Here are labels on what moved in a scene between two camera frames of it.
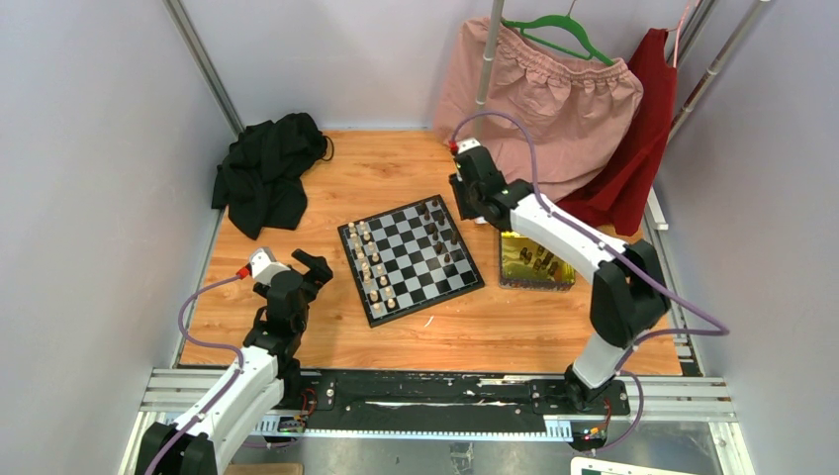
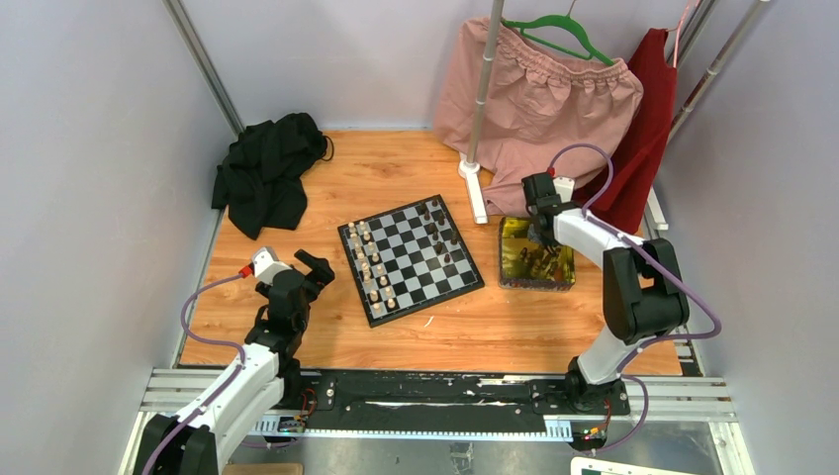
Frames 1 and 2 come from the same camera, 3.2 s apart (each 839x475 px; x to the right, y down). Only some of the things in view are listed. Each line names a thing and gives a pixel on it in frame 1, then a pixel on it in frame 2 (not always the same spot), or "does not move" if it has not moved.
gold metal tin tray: (524, 264) does not move
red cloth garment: (617, 200) does not move
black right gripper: (459, 187) -> (549, 242)
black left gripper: (318, 269) does not move
